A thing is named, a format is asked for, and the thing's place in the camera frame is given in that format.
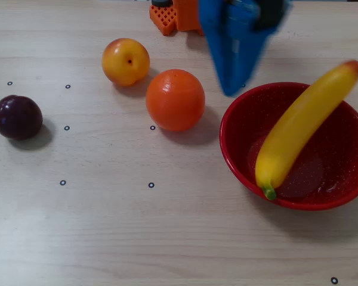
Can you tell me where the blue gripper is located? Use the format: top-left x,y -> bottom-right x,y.
198,0 -> 291,98

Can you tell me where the yellow plastic banana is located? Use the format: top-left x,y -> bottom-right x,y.
255,60 -> 358,201

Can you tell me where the orange robot base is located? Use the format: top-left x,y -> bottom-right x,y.
149,3 -> 178,37

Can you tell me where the red speckled bowl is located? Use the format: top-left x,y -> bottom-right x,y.
219,82 -> 358,212

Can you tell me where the orange plastic orange fruit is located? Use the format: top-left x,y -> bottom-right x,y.
145,69 -> 206,132

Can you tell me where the yellow-red plastic peach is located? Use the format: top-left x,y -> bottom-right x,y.
101,38 -> 151,87

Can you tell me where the dark purple plastic plum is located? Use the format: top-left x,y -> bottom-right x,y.
0,94 -> 44,141

